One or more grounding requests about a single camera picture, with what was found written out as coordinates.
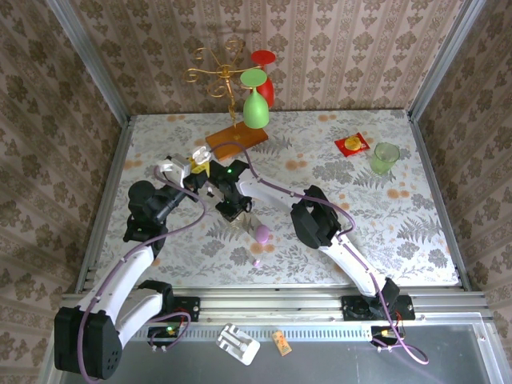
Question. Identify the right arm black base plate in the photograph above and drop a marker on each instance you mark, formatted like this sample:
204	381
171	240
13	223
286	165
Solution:
352	310

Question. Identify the small orange packet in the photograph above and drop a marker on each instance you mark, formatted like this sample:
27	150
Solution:
282	344

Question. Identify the red snack packet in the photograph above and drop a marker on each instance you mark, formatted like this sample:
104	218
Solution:
352	144

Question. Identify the purple earbud charging case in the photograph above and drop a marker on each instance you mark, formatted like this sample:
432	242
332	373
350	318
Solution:
262	235

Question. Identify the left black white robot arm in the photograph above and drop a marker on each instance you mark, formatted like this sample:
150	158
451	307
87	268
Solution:
120	280

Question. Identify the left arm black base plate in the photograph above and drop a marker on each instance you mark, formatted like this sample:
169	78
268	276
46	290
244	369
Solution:
188	308

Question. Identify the aluminium table side rail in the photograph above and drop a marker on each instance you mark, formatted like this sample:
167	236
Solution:
106	200
438	200

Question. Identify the red wine glass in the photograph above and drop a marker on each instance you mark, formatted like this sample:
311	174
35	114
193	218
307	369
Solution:
264	57

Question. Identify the floral tablecloth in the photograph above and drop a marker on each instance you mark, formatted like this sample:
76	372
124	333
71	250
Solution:
400	240

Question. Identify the white plastic bracket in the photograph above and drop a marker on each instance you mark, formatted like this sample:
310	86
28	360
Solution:
236	342

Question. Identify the white earbud charging case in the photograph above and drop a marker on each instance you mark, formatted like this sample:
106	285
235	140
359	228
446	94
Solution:
200	154

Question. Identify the gold glass rack wooden base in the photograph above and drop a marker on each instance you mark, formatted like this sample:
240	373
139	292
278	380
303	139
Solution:
236	138

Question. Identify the green transparent plastic cup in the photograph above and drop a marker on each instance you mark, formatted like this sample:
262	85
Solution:
386	160

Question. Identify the aluminium frame post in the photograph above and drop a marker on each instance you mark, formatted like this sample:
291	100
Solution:
445	60
89	60

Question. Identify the green wine glass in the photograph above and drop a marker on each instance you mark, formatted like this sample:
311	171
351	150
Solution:
256	112

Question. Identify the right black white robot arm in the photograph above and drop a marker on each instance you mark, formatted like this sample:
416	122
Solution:
348	260

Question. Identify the aluminium mounting rail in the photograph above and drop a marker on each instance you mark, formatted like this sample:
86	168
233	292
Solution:
272	308

